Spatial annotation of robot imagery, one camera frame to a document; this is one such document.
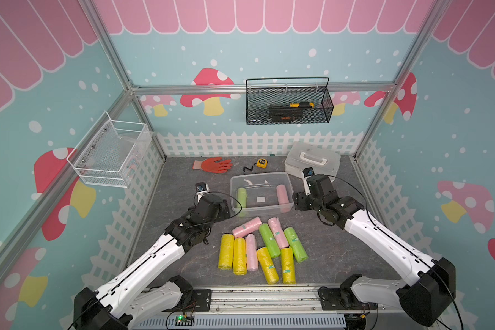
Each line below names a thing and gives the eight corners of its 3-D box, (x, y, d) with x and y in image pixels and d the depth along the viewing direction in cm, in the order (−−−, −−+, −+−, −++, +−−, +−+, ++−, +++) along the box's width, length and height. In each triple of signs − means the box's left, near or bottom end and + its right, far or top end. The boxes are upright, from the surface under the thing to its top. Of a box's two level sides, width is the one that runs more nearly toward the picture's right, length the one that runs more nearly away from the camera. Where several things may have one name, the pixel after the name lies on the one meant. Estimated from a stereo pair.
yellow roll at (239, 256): (232, 275, 81) (231, 273, 79) (234, 239, 91) (233, 236, 88) (246, 275, 81) (246, 273, 79) (247, 239, 91) (246, 236, 88)
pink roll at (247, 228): (236, 241, 89) (235, 238, 86) (231, 233, 91) (231, 230, 89) (263, 226, 93) (263, 223, 91) (258, 219, 95) (258, 216, 93)
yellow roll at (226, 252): (219, 269, 83) (217, 266, 80) (222, 236, 91) (221, 233, 89) (232, 269, 83) (232, 266, 80) (234, 236, 91) (234, 233, 89)
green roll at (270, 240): (272, 259, 84) (273, 258, 82) (257, 227, 93) (257, 225, 91) (282, 255, 85) (283, 253, 83) (266, 224, 94) (267, 221, 92)
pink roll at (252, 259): (247, 272, 81) (247, 270, 79) (245, 236, 90) (245, 234, 88) (259, 271, 81) (259, 269, 79) (255, 235, 90) (255, 233, 89)
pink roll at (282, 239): (280, 250, 87) (281, 246, 84) (268, 222, 95) (268, 218, 92) (289, 246, 88) (290, 243, 85) (276, 219, 96) (276, 215, 93)
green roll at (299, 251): (297, 263, 85) (299, 260, 81) (282, 233, 93) (283, 228, 90) (306, 260, 86) (309, 256, 82) (291, 229, 94) (293, 225, 91)
